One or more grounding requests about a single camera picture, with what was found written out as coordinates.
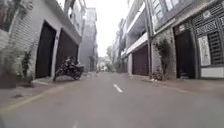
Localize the green bush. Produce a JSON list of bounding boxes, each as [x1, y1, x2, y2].
[[0, 43, 35, 90]]

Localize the paved roadside strip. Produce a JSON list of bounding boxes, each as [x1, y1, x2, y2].
[[0, 77, 86, 105], [128, 73, 224, 98]]

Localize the row of buildings with shutters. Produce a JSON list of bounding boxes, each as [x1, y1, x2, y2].
[[114, 0, 224, 81]]

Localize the white brick building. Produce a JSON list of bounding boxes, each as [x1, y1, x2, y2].
[[0, 0, 85, 83]]

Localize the tall grey building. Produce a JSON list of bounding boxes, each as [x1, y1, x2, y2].
[[79, 7, 100, 73]]

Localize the black motorcycle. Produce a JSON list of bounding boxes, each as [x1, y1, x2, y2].
[[53, 55, 86, 82]]

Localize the distant trees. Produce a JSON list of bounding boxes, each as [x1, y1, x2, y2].
[[105, 44, 116, 73]]

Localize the climbing plant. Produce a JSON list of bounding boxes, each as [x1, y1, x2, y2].
[[152, 35, 175, 82]]

